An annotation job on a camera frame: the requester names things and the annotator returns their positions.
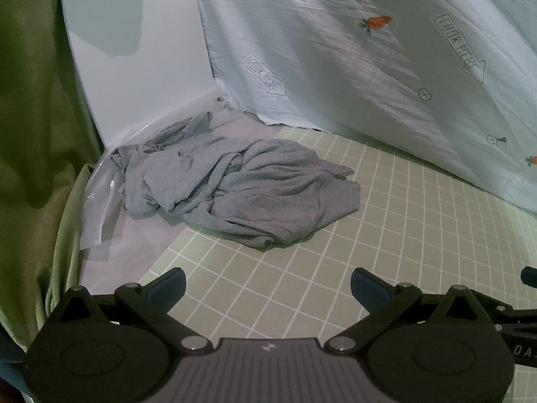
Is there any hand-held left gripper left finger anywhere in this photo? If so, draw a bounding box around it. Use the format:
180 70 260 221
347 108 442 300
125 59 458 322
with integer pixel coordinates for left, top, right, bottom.
50 267 214 352

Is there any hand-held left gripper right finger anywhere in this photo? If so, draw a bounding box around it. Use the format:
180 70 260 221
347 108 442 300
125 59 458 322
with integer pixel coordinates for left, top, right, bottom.
325 267 488 352

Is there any grey zip hoodie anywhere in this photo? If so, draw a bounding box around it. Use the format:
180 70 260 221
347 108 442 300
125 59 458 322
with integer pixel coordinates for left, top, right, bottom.
110 111 361 253

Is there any green curtain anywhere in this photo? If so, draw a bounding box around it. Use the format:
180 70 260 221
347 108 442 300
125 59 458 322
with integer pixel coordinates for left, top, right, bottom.
0 0 105 345

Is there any light blue printed sheet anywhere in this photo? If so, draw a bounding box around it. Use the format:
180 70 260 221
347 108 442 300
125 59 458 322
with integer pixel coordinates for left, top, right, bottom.
191 0 537 215

